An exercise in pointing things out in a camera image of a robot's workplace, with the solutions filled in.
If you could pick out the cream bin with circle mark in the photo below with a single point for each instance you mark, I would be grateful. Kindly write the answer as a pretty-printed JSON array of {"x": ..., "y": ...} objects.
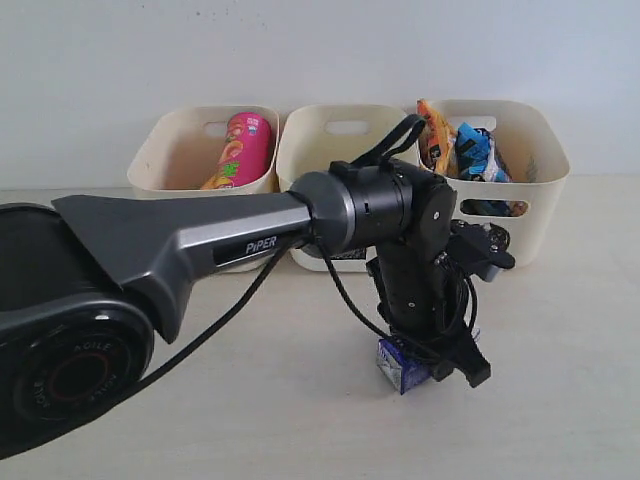
[{"x": 535, "y": 161}]

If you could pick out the orange snack bag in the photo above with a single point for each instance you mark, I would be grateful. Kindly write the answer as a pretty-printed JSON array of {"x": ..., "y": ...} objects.
[{"x": 437, "y": 141}]

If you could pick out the cream bin with square mark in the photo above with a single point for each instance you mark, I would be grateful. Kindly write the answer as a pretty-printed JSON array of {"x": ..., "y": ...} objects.
[{"x": 313, "y": 137}]

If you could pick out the blue white milk carton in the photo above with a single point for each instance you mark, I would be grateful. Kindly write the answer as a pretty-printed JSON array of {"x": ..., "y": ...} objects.
[{"x": 405, "y": 361}]

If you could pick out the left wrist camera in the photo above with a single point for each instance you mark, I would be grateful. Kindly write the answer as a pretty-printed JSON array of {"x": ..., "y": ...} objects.
[{"x": 480, "y": 249}]

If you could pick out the blue black noodle bag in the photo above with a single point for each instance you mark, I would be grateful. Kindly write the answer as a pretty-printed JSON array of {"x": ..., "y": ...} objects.
[{"x": 476, "y": 158}]

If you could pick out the pink chips can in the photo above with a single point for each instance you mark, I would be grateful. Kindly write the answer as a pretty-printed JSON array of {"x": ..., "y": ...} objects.
[{"x": 245, "y": 156}]

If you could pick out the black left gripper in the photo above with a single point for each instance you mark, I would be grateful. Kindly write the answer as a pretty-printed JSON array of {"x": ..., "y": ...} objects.
[{"x": 428, "y": 301}]

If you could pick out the cream bin with triangle mark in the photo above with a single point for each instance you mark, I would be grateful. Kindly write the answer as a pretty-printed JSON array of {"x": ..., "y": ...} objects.
[{"x": 181, "y": 152}]

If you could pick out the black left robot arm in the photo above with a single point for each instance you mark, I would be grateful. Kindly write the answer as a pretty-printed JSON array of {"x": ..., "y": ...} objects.
[{"x": 89, "y": 282}]

